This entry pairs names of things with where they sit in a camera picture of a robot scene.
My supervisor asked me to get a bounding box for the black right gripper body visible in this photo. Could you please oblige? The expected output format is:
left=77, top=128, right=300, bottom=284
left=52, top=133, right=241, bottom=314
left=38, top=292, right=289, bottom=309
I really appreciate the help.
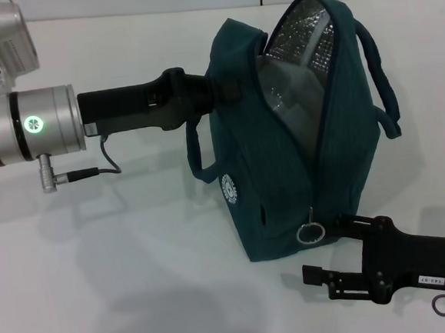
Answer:
left=355, top=210, right=445, bottom=307

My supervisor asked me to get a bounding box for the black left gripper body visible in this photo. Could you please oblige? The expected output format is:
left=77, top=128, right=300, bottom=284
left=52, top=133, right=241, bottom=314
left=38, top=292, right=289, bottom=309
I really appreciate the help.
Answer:
left=75, top=65, right=222, bottom=138

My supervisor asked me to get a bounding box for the dark teal insulated lunch bag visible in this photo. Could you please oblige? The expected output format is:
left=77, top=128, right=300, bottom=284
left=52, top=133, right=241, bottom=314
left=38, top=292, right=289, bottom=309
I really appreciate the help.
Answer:
left=175, top=0, right=412, bottom=268

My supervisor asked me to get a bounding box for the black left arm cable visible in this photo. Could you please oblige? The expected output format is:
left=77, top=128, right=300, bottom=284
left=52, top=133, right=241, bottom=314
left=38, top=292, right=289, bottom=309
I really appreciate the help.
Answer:
left=52, top=132, right=123, bottom=185

